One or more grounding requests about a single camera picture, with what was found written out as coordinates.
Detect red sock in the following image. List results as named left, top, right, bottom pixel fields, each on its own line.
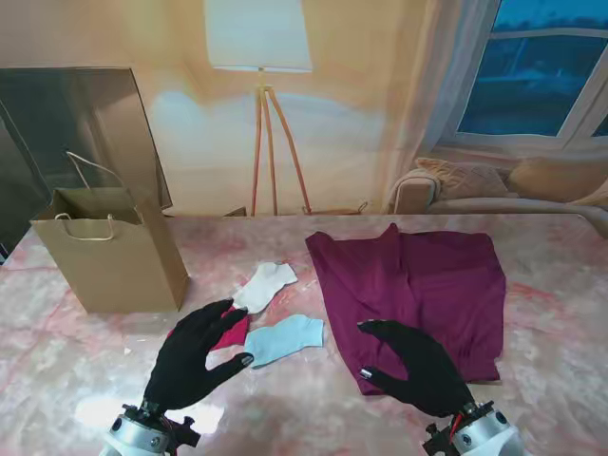
left=208, top=306, right=252, bottom=352

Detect beige sofa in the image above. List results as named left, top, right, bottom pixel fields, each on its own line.
left=389, top=156, right=608, bottom=220

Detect kraft paper bag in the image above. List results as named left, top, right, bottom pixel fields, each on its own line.
left=28, top=151, right=191, bottom=314

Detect white sock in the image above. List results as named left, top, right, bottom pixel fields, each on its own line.
left=231, top=261, right=299, bottom=315

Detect light blue sock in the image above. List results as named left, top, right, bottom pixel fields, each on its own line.
left=243, top=313, right=326, bottom=370

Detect dark mirror panel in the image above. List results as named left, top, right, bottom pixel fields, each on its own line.
left=0, top=66, right=173, bottom=257

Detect plain tan cushion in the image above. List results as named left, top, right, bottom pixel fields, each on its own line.
left=505, top=156, right=608, bottom=203

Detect sheer cream curtain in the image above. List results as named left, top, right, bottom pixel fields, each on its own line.
left=379, top=0, right=500, bottom=215

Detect tripod floor lamp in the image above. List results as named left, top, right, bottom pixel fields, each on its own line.
left=203, top=0, right=314, bottom=218

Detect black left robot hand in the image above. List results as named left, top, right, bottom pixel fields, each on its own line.
left=142, top=298, right=256, bottom=412

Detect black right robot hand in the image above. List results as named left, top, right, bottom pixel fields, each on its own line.
left=356, top=319, right=476, bottom=419

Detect purple shorts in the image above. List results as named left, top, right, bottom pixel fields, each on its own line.
left=304, top=221, right=507, bottom=398

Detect knitted cream cushion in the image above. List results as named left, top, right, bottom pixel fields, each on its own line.
left=415, top=157, right=519, bottom=200

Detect white framed window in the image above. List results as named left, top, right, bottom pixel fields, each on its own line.
left=436, top=0, right=608, bottom=153

